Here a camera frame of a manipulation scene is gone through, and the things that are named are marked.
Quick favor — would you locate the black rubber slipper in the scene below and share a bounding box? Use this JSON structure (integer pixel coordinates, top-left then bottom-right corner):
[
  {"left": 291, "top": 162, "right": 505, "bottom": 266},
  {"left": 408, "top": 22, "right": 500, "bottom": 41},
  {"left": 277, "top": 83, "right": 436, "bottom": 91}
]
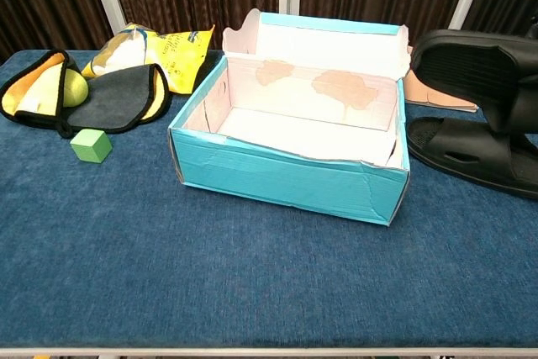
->
[
  {"left": 407, "top": 117, "right": 538, "bottom": 200},
  {"left": 409, "top": 29, "right": 538, "bottom": 135}
]

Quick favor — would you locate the light blue shoe box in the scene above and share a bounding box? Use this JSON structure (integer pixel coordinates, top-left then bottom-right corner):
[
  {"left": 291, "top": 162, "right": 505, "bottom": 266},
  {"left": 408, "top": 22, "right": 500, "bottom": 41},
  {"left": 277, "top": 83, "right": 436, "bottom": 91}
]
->
[{"left": 167, "top": 8, "right": 414, "bottom": 227}]

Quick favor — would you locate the brown spiral notebook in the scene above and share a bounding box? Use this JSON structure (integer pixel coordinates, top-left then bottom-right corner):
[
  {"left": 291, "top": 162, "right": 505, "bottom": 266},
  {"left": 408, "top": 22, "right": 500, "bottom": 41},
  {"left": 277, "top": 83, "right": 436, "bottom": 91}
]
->
[{"left": 403, "top": 68, "right": 480, "bottom": 114}]

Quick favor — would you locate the yellow snack bag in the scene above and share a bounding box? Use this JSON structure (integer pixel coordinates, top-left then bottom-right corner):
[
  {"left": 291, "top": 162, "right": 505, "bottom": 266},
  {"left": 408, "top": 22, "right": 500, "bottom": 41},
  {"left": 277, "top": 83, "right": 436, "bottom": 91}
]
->
[{"left": 81, "top": 22, "right": 216, "bottom": 95}]

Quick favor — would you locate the yellow and grey cloth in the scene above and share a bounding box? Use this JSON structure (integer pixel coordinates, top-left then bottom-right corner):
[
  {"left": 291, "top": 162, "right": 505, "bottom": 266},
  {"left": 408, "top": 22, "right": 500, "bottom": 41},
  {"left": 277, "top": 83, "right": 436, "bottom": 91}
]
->
[{"left": 0, "top": 50, "right": 171, "bottom": 140}]

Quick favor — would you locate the green cube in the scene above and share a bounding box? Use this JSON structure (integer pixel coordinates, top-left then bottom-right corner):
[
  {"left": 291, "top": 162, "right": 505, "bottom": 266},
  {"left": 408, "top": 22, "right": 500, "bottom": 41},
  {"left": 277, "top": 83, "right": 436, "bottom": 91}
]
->
[{"left": 69, "top": 128, "right": 113, "bottom": 165}]

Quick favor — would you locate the yellow-green ball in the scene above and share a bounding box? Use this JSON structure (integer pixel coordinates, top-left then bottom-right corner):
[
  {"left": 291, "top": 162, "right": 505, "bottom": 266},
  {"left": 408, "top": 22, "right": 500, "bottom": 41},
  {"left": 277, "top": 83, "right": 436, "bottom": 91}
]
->
[{"left": 62, "top": 69, "right": 90, "bottom": 108}]

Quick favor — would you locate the blue table cover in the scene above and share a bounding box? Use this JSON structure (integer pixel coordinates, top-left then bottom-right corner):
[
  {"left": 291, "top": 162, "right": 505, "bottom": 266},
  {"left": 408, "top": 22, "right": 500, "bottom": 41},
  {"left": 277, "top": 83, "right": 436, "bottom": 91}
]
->
[{"left": 0, "top": 48, "right": 538, "bottom": 350}]

